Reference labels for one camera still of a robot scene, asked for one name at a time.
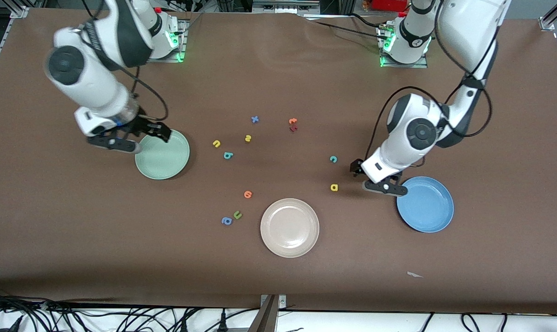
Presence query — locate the green plate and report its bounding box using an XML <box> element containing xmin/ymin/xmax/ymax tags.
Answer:
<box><xmin>135</xmin><ymin>129</ymin><xmax>190</xmax><ymax>180</ymax></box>

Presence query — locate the blue plate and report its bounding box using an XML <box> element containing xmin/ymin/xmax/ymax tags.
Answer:
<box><xmin>396</xmin><ymin>176</ymin><xmax>454</xmax><ymax>233</ymax></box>

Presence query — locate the beige plate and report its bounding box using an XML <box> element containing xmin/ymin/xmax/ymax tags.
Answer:
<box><xmin>260</xmin><ymin>198</ymin><xmax>320</xmax><ymax>258</ymax></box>

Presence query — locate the brown paper table cover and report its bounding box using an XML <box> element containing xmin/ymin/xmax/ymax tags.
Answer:
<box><xmin>0</xmin><ymin>7</ymin><xmax>557</xmax><ymax>315</ymax></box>

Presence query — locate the red box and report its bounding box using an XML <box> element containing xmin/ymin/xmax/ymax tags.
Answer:
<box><xmin>373</xmin><ymin>0</ymin><xmax>409</xmax><ymax>12</ymax></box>

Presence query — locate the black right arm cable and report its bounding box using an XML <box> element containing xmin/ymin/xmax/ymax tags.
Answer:
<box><xmin>82</xmin><ymin>0</ymin><xmax>169</xmax><ymax>123</ymax></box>

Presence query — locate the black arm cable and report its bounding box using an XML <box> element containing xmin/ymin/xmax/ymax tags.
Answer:
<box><xmin>365</xmin><ymin>0</ymin><xmax>499</xmax><ymax>160</ymax></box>
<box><xmin>82</xmin><ymin>0</ymin><xmax>169</xmax><ymax>123</ymax></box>

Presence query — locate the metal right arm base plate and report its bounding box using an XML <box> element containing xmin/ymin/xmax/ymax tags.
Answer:
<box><xmin>147</xmin><ymin>21</ymin><xmax>187</xmax><ymax>63</ymax></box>

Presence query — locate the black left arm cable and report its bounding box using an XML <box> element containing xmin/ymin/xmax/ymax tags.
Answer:
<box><xmin>365</xmin><ymin>0</ymin><xmax>499</xmax><ymax>160</ymax></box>

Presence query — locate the aluminium side rail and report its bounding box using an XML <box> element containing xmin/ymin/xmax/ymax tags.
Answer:
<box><xmin>0</xmin><ymin>18</ymin><xmax>18</xmax><ymax>90</ymax></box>

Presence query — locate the metal table edge bracket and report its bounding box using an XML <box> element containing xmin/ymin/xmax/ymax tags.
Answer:
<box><xmin>248</xmin><ymin>294</ymin><xmax>287</xmax><ymax>332</ymax></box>

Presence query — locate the metal frame bar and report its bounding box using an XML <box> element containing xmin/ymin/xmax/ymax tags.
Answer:
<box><xmin>252</xmin><ymin>0</ymin><xmax>321</xmax><ymax>14</ymax></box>

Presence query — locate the black cable with plug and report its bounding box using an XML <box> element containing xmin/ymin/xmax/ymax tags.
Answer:
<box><xmin>216</xmin><ymin>310</ymin><xmax>260</xmax><ymax>332</ymax></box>
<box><xmin>177</xmin><ymin>308</ymin><xmax>205</xmax><ymax>332</ymax></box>

